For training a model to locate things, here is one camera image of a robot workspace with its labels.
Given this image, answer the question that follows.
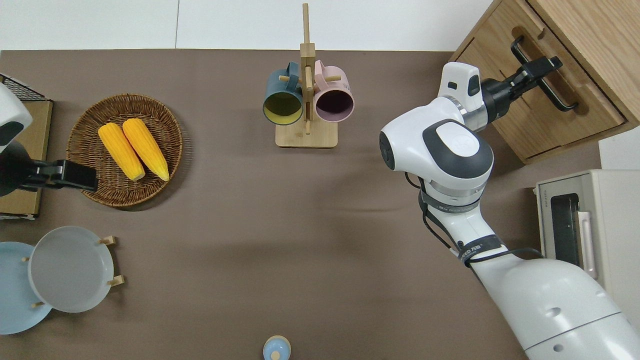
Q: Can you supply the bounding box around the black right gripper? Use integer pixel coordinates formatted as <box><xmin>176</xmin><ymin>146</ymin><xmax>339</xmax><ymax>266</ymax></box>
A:
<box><xmin>481</xmin><ymin>55</ymin><xmax>564</xmax><ymax>122</ymax></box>

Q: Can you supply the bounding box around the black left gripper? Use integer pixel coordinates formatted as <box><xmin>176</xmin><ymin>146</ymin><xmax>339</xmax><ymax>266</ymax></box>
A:
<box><xmin>0</xmin><ymin>141</ymin><xmax>99</xmax><ymax>197</ymax></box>

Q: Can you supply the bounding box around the black metal drawer handle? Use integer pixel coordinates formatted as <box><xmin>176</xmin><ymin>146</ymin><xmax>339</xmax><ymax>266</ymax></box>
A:
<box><xmin>510</xmin><ymin>35</ymin><xmax>579</xmax><ymax>112</ymax></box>

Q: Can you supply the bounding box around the light wooden drawer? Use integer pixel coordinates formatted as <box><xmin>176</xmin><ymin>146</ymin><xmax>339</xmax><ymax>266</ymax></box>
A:
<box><xmin>464</xmin><ymin>0</ymin><xmax>640</xmax><ymax>149</ymax></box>

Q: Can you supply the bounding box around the yellow corn cob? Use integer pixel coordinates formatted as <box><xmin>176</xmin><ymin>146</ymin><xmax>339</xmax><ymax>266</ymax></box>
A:
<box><xmin>122</xmin><ymin>118</ymin><xmax>170</xmax><ymax>182</ymax></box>
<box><xmin>98</xmin><ymin>122</ymin><xmax>146</xmax><ymax>182</ymax></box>

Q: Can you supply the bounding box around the wooden plate rack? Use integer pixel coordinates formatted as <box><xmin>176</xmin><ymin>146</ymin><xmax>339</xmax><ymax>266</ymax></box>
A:
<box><xmin>21</xmin><ymin>235</ymin><xmax>125</xmax><ymax>309</ymax></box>

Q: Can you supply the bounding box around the light wooden cabinet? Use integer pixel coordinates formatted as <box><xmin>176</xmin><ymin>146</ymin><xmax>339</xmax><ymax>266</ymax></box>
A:
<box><xmin>447</xmin><ymin>0</ymin><xmax>640</xmax><ymax>166</ymax></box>

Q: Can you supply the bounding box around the brown wicker basket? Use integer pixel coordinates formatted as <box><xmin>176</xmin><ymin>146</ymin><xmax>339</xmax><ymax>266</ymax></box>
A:
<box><xmin>66</xmin><ymin>93</ymin><xmax>184</xmax><ymax>208</ymax></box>

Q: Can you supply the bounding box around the grey plate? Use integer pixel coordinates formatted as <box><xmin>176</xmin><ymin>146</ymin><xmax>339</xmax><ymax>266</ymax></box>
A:
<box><xmin>28</xmin><ymin>226</ymin><xmax>115</xmax><ymax>314</ymax></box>

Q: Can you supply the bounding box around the light blue plate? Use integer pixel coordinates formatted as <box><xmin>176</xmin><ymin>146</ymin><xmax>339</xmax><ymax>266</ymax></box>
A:
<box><xmin>0</xmin><ymin>241</ymin><xmax>53</xmax><ymax>335</ymax></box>

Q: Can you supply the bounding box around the white toaster oven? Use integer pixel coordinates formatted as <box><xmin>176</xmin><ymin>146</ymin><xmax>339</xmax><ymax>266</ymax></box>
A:
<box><xmin>534</xmin><ymin>169</ymin><xmax>640</xmax><ymax>333</ymax></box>

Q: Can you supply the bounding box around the pink mug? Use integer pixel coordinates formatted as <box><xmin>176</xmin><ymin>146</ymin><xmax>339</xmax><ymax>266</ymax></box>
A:
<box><xmin>313</xmin><ymin>60</ymin><xmax>355</xmax><ymax>123</ymax></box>

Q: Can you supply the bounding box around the dark blue mug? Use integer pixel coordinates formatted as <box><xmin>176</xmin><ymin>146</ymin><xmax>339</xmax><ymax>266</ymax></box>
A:
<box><xmin>263</xmin><ymin>61</ymin><xmax>305</xmax><ymax>126</ymax></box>

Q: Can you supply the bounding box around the wooden mug rack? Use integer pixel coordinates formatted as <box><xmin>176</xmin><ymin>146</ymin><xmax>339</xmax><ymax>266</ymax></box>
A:
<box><xmin>275</xmin><ymin>2</ymin><xmax>342</xmax><ymax>149</ymax></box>

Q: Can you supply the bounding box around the light blue round knob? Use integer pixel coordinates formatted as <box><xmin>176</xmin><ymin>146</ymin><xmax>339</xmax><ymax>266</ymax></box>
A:
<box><xmin>263</xmin><ymin>335</ymin><xmax>292</xmax><ymax>360</ymax></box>

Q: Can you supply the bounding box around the black wire wooden shelf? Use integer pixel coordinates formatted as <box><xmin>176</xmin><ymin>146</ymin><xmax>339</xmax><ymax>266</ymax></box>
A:
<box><xmin>0</xmin><ymin>73</ymin><xmax>54</xmax><ymax>221</ymax></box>

